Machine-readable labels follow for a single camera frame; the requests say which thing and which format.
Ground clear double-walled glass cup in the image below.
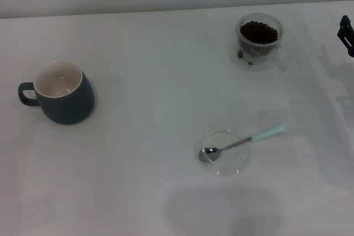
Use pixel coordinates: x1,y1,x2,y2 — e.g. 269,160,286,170
229,13,290,71

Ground clear glass saucer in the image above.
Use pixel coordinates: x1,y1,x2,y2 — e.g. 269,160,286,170
195,128,249,177

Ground metal spoon light blue handle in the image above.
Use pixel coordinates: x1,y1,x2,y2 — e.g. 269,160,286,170
198,123,289,164

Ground coffee beans in glass cup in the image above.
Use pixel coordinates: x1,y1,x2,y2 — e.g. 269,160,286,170
239,19,279,54

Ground dark blue-grey ceramic mug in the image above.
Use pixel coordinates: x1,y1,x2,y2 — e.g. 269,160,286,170
18,60,97,125

